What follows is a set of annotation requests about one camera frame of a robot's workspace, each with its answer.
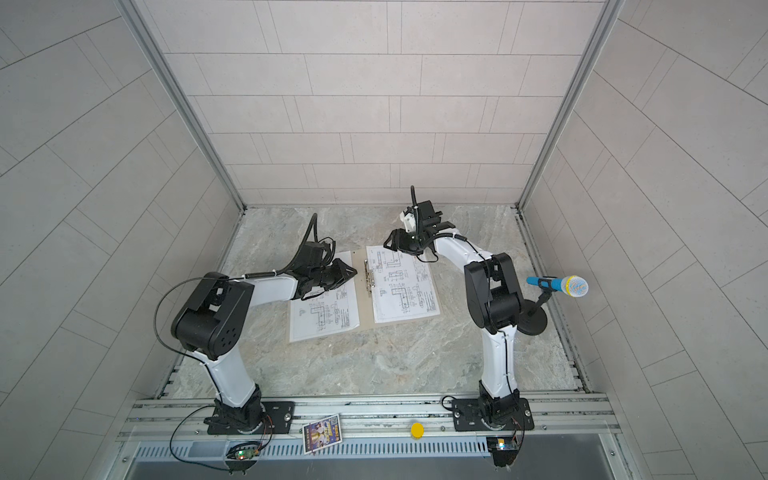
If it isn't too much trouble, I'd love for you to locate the beige cardboard folder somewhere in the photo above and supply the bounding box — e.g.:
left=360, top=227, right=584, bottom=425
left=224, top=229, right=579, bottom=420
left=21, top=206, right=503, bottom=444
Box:
left=337, top=247, right=408, bottom=332

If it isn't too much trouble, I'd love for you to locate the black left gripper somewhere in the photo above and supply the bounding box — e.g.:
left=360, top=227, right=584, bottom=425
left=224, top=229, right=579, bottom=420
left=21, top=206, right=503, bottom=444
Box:
left=308, top=258, right=359, bottom=290

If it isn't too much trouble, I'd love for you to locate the colourful printed card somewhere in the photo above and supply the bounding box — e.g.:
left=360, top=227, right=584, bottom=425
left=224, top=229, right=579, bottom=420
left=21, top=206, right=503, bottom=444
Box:
left=301, top=414, right=343, bottom=454

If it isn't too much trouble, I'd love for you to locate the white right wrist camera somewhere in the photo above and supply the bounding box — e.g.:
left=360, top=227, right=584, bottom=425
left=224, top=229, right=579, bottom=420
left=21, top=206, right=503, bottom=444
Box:
left=399, top=208, right=418, bottom=234

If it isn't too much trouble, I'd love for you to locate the aluminium corner frame post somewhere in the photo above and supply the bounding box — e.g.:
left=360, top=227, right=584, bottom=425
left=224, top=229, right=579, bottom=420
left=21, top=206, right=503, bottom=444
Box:
left=115, top=0, right=247, bottom=214
left=516, top=0, right=624, bottom=212

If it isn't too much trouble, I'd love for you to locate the right circuit board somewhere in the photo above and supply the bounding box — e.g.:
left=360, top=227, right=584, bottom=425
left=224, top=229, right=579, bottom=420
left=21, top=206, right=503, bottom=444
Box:
left=486, top=436, right=521, bottom=468

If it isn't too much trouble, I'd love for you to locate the metal folder clip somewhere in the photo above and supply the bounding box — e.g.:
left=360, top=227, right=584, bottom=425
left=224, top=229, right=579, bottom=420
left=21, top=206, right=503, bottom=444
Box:
left=364, top=259, right=375, bottom=296

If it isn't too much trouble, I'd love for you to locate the aluminium front rail frame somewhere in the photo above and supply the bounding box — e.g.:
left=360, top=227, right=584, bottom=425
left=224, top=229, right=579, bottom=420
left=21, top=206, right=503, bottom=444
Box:
left=98, top=391, right=639, bottom=479

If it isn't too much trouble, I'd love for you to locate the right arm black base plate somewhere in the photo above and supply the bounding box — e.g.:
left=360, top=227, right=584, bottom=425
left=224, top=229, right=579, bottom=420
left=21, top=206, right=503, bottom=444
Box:
left=451, top=398, right=535, bottom=432

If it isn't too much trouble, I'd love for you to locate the black corrugated cable conduit left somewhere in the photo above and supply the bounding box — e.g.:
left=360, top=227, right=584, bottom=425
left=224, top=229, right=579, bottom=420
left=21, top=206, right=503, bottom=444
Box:
left=296, top=212, right=319, bottom=259

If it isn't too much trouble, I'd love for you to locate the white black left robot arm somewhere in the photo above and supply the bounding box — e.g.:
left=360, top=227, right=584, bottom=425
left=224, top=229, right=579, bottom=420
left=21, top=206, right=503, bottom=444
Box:
left=171, top=242, right=357, bottom=435

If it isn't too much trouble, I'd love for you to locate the red-stamped technical drawing sheet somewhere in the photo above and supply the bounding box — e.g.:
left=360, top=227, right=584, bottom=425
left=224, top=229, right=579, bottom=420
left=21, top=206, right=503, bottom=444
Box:
left=366, top=246, right=440, bottom=325

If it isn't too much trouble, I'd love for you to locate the left green circuit board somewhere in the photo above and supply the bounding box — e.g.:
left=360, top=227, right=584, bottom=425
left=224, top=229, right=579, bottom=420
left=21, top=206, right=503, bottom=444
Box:
left=226, top=441, right=261, bottom=461

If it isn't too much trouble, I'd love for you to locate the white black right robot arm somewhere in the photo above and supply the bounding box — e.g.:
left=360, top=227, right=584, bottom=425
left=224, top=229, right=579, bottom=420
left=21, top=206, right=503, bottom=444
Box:
left=384, top=200, right=523, bottom=428

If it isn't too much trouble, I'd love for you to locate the black round microphone stand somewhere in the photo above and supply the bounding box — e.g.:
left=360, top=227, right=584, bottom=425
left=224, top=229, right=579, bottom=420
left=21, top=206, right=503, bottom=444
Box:
left=517, top=290, right=552, bottom=336

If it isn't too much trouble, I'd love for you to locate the aluminium corner frame post right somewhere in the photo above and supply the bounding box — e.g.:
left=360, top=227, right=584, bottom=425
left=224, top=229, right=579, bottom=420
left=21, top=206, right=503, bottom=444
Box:
left=516, top=0, right=624, bottom=212

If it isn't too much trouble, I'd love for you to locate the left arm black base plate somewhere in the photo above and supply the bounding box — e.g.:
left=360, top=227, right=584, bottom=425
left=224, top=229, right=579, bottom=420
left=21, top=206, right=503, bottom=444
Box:
left=204, top=401, right=295, bottom=435

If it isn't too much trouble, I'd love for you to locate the aluminium corner frame post left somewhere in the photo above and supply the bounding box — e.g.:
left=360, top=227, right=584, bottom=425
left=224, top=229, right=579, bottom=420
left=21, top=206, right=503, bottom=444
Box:
left=115, top=0, right=247, bottom=214

